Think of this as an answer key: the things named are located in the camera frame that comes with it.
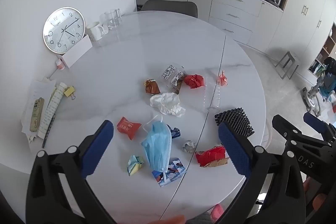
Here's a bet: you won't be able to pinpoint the blue face mask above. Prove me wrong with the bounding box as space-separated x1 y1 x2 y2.
141 115 173 178

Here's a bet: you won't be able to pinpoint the white drawer cabinet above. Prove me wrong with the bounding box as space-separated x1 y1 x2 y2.
209 0 263 46

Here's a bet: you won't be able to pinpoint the red torn cardboard packet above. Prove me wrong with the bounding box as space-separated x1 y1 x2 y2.
195 145 229 168

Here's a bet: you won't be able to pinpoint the white tall wardrobe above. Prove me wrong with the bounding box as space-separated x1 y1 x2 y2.
262 0 334 77

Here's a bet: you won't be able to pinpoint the clear plastic bottle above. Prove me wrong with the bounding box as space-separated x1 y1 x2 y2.
202 81 223 113

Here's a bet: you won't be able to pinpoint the person's right hand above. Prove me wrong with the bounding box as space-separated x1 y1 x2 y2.
303 177 328 211

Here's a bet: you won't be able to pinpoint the rolled printed paper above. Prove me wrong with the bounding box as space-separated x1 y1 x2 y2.
38 82 66 139

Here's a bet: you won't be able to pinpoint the white paper sheets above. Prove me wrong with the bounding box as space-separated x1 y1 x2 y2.
21 77 57 145

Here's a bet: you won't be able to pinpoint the grey dining chair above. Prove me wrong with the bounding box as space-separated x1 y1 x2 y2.
141 0 198 18

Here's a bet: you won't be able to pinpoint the black foam mesh net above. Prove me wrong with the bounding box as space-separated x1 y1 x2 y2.
214 107 255 138

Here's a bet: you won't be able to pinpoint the yellow binder clip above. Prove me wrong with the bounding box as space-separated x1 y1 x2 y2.
64 86 76 100

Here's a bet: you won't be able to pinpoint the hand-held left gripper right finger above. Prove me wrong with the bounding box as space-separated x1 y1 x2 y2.
218 122 315 224

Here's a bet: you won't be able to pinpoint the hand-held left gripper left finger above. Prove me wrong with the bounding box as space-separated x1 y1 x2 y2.
25 120 116 224

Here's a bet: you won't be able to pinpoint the grey floor cleaning machine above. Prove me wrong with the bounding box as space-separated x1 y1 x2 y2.
301 57 336 117

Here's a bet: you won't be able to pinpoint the round white wall clock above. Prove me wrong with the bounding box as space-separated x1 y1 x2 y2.
43 7 86 54

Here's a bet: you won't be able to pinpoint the open wooden shelf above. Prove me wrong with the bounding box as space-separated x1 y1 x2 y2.
308 23 336 77

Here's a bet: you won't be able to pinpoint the brown crumpled wrapper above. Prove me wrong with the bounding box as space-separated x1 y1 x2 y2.
143 78 160 95

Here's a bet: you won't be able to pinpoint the pink printed clothing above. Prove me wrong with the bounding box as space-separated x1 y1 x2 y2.
210 203 224 222

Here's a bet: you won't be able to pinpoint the orange folded paper scrap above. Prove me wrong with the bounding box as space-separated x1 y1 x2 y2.
217 70 228 86

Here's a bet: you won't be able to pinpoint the white crumpled tissue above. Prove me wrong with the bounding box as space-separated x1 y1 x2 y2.
150 92 186 117

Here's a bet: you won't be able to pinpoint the yellow blue crumpled paper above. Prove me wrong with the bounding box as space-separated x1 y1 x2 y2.
127 154 145 176

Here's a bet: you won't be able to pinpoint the grey crumpled paper ball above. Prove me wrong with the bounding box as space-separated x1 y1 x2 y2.
182 140 196 153

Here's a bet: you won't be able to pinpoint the grey stool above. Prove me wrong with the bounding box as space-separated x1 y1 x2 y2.
274 51 300 80

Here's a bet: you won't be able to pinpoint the blue printed carton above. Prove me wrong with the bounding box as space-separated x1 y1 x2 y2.
152 157 187 187

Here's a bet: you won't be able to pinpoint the white ceramic mug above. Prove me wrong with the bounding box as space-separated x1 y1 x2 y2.
86 21 109 42

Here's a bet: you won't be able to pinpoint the clear labelled plastic wrapper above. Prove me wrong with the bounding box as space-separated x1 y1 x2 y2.
161 64 187 94

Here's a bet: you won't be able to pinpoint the beige cased phone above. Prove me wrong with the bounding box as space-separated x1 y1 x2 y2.
29 98 45 132

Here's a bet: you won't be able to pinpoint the red crumpled paper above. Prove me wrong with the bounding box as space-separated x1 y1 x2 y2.
184 74 205 89

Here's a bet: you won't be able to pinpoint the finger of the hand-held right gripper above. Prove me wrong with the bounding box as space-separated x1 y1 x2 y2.
303 112 336 142
272 114 330 151

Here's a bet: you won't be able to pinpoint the red snack packet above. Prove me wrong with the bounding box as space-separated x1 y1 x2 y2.
117 116 142 140

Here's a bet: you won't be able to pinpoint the dark blue crumpled wrapper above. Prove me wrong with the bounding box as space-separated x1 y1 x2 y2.
167 124 181 139

